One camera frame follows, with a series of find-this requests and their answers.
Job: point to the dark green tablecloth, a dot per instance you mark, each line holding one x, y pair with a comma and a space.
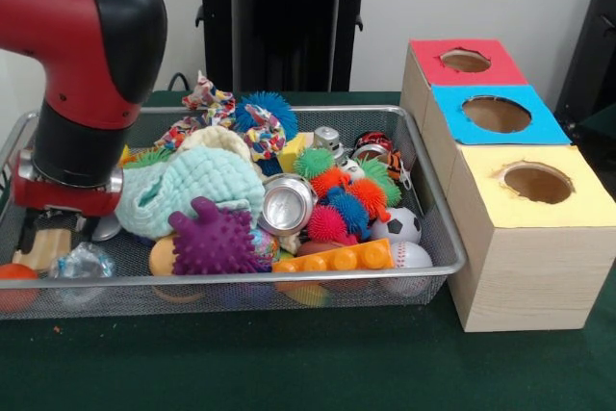
289, 363
599, 141

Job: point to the clear packet with blue label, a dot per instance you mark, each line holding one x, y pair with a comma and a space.
84, 261

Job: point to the orange plastic building block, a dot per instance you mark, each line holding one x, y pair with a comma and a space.
337, 257

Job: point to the wooden box with three holes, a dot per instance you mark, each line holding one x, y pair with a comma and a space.
529, 276

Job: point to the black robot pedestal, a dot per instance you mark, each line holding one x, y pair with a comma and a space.
289, 21

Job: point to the wavy wooden block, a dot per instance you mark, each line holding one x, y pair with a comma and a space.
48, 242

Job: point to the colourful patterned cloth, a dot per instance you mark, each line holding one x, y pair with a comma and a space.
212, 103

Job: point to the mint green waffle cloth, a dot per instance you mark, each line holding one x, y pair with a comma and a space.
192, 175

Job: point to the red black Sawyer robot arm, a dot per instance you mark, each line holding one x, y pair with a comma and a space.
58, 21

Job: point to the multicolour spiky caterpillar toy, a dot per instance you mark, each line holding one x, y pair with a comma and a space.
346, 209

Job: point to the purple spiky rubber ball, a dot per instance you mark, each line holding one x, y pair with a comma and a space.
216, 242

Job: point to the black upright panel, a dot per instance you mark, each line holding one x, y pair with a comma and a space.
592, 35

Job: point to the small soccer ball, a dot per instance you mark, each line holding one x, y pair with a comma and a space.
397, 225

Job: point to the crushed silver can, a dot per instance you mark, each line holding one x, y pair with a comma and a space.
286, 204

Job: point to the silver mesh bin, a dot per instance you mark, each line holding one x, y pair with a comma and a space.
240, 288

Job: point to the small white baseball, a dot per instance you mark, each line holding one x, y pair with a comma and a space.
411, 255

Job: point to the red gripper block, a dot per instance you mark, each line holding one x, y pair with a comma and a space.
67, 199

